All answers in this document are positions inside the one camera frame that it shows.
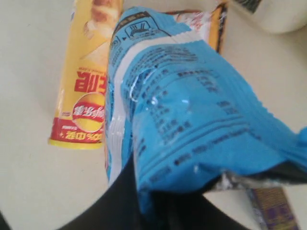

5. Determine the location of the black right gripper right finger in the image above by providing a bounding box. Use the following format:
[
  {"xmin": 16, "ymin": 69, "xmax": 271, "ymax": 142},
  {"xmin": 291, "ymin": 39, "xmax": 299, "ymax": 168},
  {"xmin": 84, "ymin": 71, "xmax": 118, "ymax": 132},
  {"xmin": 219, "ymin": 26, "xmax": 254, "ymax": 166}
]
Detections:
[{"xmin": 56, "ymin": 158, "xmax": 212, "ymax": 230}]

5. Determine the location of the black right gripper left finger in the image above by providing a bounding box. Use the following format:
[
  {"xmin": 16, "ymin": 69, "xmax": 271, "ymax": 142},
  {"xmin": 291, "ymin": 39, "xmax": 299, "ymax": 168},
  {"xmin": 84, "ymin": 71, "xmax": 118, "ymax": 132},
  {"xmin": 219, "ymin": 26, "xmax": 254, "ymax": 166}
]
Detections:
[{"xmin": 0, "ymin": 212, "xmax": 9, "ymax": 230}]

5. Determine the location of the yellow chips can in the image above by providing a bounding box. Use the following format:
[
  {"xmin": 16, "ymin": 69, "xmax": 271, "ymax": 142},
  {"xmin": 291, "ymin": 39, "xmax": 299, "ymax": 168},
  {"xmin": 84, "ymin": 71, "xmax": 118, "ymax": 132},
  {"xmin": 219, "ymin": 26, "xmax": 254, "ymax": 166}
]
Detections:
[{"xmin": 48, "ymin": 0, "xmax": 123, "ymax": 150}]

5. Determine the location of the blue noodle packet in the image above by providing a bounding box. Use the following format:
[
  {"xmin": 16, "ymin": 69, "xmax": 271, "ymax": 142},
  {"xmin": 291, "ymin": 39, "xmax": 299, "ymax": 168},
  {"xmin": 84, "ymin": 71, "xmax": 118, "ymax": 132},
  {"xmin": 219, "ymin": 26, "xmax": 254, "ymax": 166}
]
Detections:
[{"xmin": 106, "ymin": 7, "xmax": 307, "ymax": 193}]

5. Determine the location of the purple juice carton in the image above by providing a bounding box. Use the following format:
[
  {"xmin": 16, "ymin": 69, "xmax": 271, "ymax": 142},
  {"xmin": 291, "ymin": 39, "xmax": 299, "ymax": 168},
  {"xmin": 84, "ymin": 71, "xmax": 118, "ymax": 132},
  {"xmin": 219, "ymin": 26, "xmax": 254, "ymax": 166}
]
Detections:
[{"xmin": 246, "ymin": 187, "xmax": 300, "ymax": 230}]

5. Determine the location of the orange noodle packet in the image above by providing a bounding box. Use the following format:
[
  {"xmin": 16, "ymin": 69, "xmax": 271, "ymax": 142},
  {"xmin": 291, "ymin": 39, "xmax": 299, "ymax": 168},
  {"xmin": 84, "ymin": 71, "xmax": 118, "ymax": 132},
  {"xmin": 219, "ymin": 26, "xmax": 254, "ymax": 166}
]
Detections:
[{"xmin": 166, "ymin": 0, "xmax": 228, "ymax": 54}]

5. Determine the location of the cream bin square mark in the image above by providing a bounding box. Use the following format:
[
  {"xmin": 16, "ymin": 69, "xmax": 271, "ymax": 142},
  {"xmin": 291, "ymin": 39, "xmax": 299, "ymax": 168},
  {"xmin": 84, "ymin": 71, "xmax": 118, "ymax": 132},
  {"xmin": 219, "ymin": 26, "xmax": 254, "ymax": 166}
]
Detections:
[{"xmin": 231, "ymin": 0, "xmax": 307, "ymax": 34}]

